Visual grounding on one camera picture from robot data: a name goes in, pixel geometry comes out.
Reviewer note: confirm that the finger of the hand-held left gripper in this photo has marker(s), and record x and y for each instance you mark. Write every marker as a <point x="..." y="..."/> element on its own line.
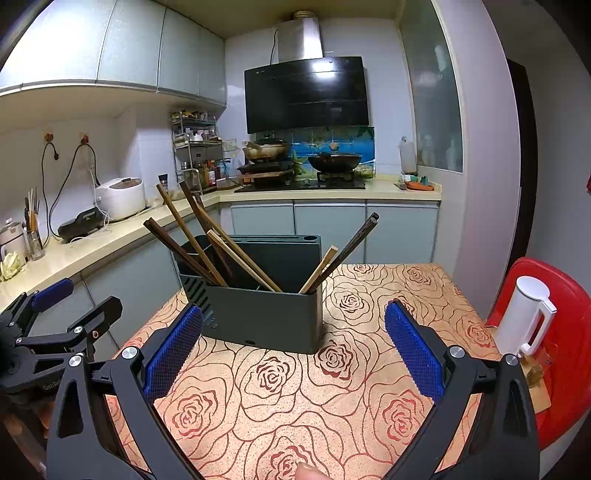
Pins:
<point x="53" y="290"/>
<point x="99" y="314"/>

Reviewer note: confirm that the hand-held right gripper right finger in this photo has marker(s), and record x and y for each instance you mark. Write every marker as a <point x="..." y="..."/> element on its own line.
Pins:
<point x="413" y="353"/>

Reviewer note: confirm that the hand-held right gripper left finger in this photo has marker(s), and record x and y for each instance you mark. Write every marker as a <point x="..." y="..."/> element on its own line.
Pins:
<point x="173" y="350"/>

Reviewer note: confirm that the dark grey utensil holder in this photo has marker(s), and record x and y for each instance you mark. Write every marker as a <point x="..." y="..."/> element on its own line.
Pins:
<point x="263" y="318"/>

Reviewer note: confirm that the dark wooden chopstick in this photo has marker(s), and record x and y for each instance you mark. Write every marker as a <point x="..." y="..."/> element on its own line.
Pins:
<point x="355" y="237"/>
<point x="178" y="251"/>

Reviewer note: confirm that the light wooden chopstick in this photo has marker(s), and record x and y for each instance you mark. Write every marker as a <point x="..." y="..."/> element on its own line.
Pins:
<point x="244" y="263"/>
<point x="321" y="267"/>

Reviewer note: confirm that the brown wooden chopstick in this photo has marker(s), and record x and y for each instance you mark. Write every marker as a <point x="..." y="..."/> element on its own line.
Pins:
<point x="195" y="207"/>
<point x="189" y="233"/>

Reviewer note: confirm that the bundle of kitchen utensils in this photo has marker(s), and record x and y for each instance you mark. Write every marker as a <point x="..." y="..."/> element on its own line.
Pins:
<point x="32" y="217"/>

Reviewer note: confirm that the person's right hand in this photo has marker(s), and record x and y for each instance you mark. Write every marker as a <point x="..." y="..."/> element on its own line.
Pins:
<point x="309" y="474"/>

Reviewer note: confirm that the steel utensil jar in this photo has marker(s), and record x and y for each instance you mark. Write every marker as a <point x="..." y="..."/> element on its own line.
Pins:
<point x="36" y="247"/>

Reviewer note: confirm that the napa cabbage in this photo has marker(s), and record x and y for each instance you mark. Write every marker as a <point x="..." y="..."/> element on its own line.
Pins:
<point x="10" y="267"/>

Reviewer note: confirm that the black countertop appliance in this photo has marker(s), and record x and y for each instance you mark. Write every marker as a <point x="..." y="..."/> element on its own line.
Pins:
<point x="81" y="224"/>

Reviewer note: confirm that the white electric kettle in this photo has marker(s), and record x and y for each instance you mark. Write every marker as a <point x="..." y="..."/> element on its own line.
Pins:
<point x="521" y="314"/>

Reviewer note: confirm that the white rice cooker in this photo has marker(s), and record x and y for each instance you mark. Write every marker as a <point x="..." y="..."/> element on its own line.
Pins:
<point x="122" y="198"/>

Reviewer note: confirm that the glass cup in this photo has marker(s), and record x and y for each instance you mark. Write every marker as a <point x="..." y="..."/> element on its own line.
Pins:
<point x="535" y="374"/>

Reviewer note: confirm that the rose-patterned tablecloth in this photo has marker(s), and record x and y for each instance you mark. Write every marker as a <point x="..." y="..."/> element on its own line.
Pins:
<point x="286" y="406"/>

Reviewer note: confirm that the tan board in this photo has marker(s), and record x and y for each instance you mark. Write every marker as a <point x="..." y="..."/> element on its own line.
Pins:
<point x="542" y="394"/>

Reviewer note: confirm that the grey lower kitchen cabinets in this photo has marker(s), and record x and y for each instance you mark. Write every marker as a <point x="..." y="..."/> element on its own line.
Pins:
<point x="332" y="230"/>

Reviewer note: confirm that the grey kitchen cabinets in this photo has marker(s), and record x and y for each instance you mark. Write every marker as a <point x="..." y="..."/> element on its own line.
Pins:
<point x="115" y="41"/>
<point x="332" y="230"/>

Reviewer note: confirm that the black pepper grinder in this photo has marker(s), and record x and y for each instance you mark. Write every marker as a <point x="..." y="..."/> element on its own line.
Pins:
<point x="164" y="180"/>

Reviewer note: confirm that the red plastic chair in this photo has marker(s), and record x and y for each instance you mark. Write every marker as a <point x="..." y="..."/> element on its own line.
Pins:
<point x="568" y="346"/>

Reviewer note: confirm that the black glass hob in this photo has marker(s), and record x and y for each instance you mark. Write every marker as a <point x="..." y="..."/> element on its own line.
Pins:
<point x="314" y="184"/>

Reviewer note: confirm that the white plastic bottle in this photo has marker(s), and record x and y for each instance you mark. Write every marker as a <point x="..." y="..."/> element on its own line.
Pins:
<point x="408" y="157"/>

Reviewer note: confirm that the steel spice rack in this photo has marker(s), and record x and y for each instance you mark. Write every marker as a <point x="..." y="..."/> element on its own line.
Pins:
<point x="196" y="138"/>

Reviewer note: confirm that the black wok with lid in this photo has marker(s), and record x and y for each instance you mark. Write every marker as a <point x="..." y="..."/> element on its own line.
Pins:
<point x="334" y="161"/>

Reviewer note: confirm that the dark door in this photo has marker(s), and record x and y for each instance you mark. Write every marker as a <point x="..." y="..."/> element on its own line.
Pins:
<point x="524" y="161"/>

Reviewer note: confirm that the gold pan with lid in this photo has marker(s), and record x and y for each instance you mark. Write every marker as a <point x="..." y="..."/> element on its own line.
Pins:
<point x="268" y="150"/>

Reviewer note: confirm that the blue tile backsplash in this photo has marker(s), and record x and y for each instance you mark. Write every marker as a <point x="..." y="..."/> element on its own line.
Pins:
<point x="314" y="138"/>

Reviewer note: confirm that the grey upper kitchen cabinets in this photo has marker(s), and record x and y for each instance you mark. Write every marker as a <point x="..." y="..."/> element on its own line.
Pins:
<point x="115" y="41"/>

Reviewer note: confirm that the frosted glass partition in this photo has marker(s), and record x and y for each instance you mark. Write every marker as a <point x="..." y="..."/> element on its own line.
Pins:
<point x="434" y="83"/>

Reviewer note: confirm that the black range hood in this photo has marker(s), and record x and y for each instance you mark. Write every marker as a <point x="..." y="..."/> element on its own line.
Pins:
<point x="304" y="97"/>

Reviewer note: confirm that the steel hood chimney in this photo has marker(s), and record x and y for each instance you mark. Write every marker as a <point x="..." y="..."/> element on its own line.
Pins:
<point x="302" y="41"/>

